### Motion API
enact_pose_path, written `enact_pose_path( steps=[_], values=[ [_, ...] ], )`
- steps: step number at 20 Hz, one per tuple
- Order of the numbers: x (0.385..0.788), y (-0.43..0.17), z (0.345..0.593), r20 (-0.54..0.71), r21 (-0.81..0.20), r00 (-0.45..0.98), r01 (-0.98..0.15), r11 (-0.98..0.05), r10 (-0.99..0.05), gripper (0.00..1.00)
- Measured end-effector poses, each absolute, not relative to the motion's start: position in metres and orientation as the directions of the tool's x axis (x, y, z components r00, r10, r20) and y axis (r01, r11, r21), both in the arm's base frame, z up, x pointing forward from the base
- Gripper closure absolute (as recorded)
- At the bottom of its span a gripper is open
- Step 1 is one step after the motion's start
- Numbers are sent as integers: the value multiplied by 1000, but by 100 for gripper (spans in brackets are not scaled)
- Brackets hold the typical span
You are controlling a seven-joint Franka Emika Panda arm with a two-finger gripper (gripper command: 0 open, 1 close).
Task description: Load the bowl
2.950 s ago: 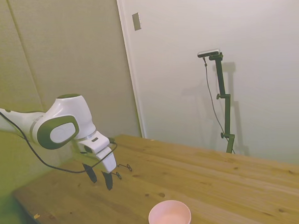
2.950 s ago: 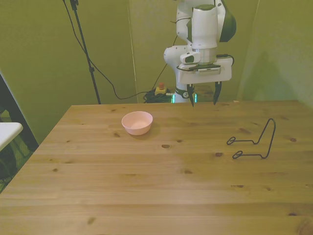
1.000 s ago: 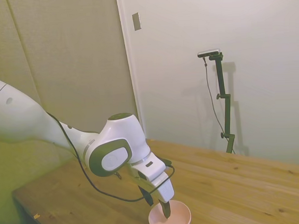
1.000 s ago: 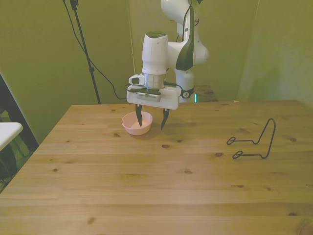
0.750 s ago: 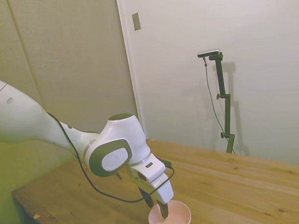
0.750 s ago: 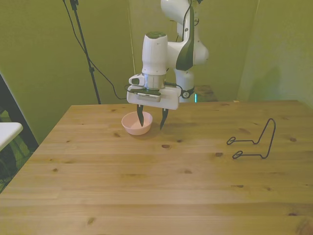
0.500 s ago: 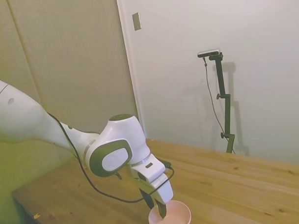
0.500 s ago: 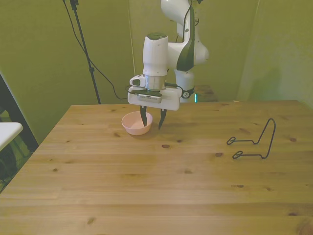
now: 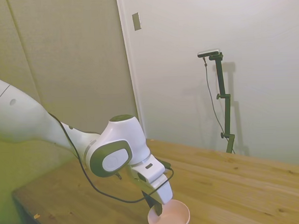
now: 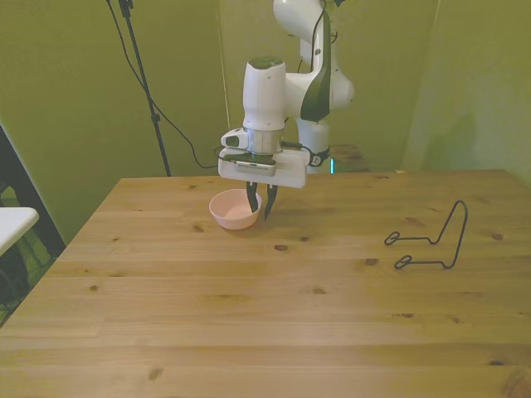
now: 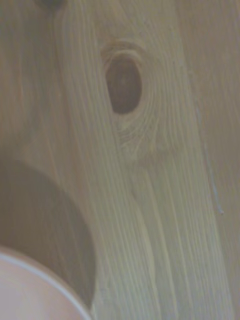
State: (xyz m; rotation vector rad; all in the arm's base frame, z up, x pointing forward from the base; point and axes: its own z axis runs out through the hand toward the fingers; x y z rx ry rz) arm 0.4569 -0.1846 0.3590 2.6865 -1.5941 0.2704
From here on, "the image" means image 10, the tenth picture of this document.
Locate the black exterior camera cable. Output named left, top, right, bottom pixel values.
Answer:
left=105, top=0, right=221, bottom=170

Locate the pink plastic bowl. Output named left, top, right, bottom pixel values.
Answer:
left=208, top=188, right=263, bottom=230

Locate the black tripod camera stand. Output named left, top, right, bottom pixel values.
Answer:
left=119, top=0, right=172, bottom=177

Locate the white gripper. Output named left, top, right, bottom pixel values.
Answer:
left=218, top=149, right=311, bottom=221

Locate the black leaning frame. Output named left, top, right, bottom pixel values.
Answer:
left=0, top=119, right=67, bottom=324

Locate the black wire dish rack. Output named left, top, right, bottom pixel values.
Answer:
left=383, top=200, right=470, bottom=270

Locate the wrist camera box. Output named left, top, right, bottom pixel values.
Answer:
left=222, top=153, right=278, bottom=172

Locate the white side table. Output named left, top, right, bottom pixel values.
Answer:
left=0, top=206, right=41, bottom=258

